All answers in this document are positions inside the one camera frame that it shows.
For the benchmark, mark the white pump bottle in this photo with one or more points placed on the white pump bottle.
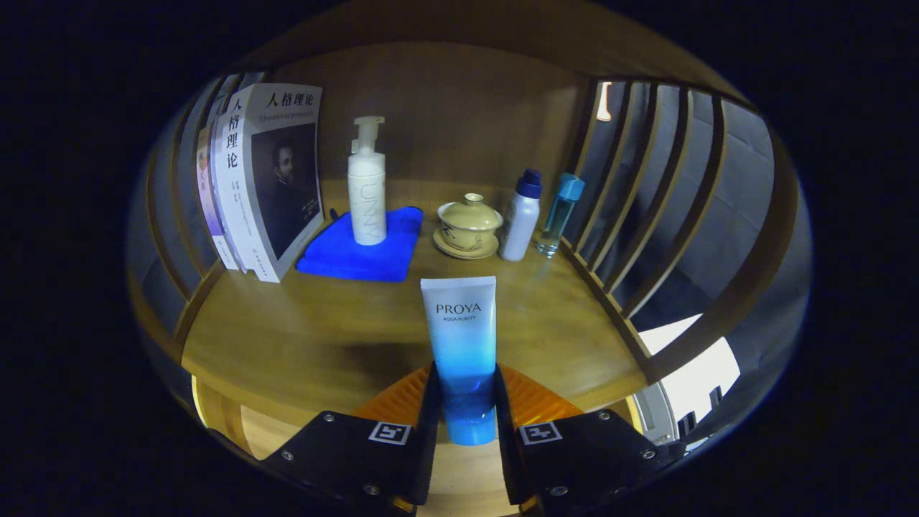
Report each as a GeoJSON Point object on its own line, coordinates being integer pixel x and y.
{"type": "Point", "coordinates": [367, 201]}

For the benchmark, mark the white drawer unit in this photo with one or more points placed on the white drawer unit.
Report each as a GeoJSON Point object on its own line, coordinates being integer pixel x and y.
{"type": "Point", "coordinates": [689, 380]}

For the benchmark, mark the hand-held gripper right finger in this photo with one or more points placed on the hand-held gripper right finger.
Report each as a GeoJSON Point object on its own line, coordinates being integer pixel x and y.
{"type": "Point", "coordinates": [505, 445]}

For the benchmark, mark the purple book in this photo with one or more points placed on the purple book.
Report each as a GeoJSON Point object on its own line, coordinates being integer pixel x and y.
{"type": "Point", "coordinates": [208, 194]}

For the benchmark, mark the white bottle with blue cap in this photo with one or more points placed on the white bottle with blue cap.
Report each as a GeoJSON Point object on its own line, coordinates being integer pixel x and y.
{"type": "Point", "coordinates": [518, 222]}

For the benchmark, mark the blue and white cosmetic tube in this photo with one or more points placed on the blue and white cosmetic tube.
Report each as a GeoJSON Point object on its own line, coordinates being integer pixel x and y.
{"type": "Point", "coordinates": [459, 345]}

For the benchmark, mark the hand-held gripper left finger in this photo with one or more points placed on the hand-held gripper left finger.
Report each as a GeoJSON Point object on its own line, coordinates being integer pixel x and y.
{"type": "Point", "coordinates": [431, 438]}

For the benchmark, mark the beige lidded tea cup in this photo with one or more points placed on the beige lidded tea cup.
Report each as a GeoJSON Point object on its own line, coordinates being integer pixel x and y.
{"type": "Point", "coordinates": [470, 219]}

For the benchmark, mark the blue glass bottle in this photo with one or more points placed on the blue glass bottle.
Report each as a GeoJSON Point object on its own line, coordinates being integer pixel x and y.
{"type": "Point", "coordinates": [560, 212]}

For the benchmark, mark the beige saucer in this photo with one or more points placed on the beige saucer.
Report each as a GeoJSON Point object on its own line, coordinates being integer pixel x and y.
{"type": "Point", "coordinates": [467, 254]}

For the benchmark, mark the brown wooden countertop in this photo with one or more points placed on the brown wooden countertop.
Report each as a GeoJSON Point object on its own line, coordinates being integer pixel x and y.
{"type": "Point", "coordinates": [301, 337]}

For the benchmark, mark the brown wooden cabinet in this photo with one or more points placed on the brown wooden cabinet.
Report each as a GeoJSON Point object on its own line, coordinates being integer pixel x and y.
{"type": "Point", "coordinates": [445, 108]}

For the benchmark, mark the thin white book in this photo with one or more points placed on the thin white book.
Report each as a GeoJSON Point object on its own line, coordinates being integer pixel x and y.
{"type": "Point", "coordinates": [217, 133]}

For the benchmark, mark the white portrait cover book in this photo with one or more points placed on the white portrait cover book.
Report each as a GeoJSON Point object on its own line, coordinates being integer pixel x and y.
{"type": "Point", "coordinates": [287, 187]}

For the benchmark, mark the blue folded cloth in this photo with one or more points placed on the blue folded cloth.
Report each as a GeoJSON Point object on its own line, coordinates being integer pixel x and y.
{"type": "Point", "coordinates": [359, 262]}

